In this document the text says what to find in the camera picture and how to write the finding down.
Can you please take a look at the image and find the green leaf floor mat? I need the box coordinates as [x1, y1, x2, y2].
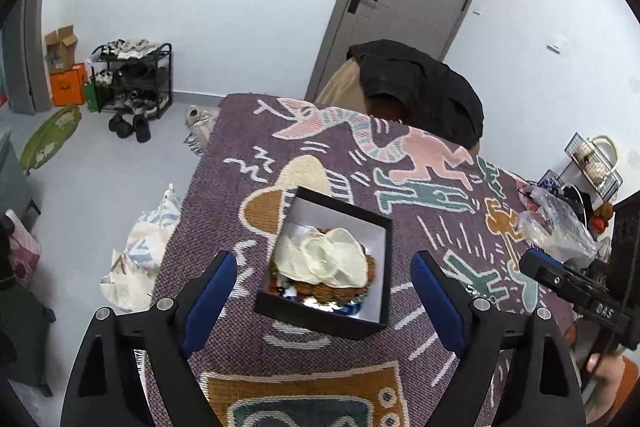
[20, 104, 81, 176]

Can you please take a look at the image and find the brown rudraksha bead bracelet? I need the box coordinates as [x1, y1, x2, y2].
[269, 253, 378, 306]

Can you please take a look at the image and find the white wall switch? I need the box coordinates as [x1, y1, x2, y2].
[547, 44, 561, 54]

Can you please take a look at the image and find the orange box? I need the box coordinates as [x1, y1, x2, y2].
[50, 64, 87, 106]

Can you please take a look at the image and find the white translucent pouch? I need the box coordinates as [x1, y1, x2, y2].
[272, 225, 369, 289]

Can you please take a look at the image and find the clear plastic bag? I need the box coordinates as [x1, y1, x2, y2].
[516, 185, 598, 269]

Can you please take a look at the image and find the black shoe rack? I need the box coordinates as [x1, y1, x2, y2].
[86, 39, 174, 119]

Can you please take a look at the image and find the wire wall basket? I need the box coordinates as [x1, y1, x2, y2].
[564, 132, 623, 202]

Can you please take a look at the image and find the black jewelry box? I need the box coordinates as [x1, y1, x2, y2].
[254, 186, 393, 340]

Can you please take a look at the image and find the white patterned tote bag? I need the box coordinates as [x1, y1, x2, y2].
[100, 184, 181, 312]

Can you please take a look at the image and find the pair of black slippers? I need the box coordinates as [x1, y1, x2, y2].
[108, 114, 152, 143]

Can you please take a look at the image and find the purple patterned woven blanket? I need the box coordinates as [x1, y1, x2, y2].
[154, 94, 573, 426]

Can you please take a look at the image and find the person's right hand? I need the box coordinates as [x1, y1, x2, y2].
[586, 353, 625, 424]

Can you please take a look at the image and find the cardboard box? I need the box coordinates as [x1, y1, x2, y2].
[44, 25, 78, 75]

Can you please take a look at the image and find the black jacket on chair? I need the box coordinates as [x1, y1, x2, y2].
[347, 39, 484, 150]

